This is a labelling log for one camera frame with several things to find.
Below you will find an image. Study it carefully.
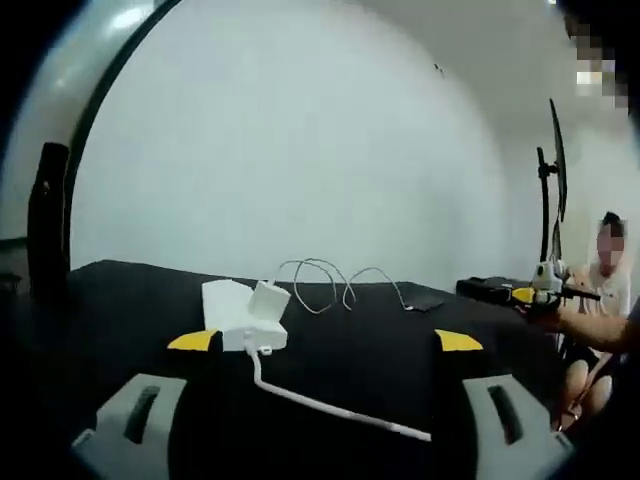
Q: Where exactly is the black table cover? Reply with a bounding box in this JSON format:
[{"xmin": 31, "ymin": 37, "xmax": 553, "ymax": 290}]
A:
[{"xmin": 9, "ymin": 259, "xmax": 566, "ymax": 480}]

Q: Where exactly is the black computer monitor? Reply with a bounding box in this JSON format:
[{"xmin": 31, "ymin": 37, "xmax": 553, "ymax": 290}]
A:
[{"xmin": 548, "ymin": 97, "xmax": 568, "ymax": 224}]

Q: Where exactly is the white charging cable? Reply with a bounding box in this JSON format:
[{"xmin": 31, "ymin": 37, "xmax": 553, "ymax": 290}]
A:
[{"xmin": 273, "ymin": 257, "xmax": 414, "ymax": 316}]

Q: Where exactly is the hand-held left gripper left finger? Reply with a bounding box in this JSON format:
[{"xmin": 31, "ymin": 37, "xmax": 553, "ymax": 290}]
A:
[{"xmin": 69, "ymin": 328, "xmax": 222, "ymax": 480}]

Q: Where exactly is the black phone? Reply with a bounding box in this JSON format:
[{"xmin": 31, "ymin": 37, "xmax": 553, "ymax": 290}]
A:
[{"xmin": 401, "ymin": 297, "xmax": 446, "ymax": 314}]

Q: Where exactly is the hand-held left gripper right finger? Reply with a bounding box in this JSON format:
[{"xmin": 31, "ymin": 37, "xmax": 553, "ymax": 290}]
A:
[{"xmin": 428, "ymin": 328, "xmax": 577, "ymax": 480}]

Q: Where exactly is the white charger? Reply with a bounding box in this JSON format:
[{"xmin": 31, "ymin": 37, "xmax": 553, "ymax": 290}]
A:
[{"xmin": 247, "ymin": 280, "xmax": 293, "ymax": 320}]

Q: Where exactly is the white power strip cord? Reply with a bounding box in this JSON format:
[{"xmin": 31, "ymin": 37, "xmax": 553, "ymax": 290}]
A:
[{"xmin": 243, "ymin": 329, "xmax": 433, "ymax": 443}]

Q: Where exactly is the black flat case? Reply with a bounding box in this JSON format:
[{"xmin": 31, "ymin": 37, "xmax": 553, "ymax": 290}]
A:
[{"xmin": 455, "ymin": 275, "xmax": 537, "ymax": 302}]

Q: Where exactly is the white power strip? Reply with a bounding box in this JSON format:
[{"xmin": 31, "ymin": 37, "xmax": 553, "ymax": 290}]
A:
[{"xmin": 200, "ymin": 279, "xmax": 289, "ymax": 353}]

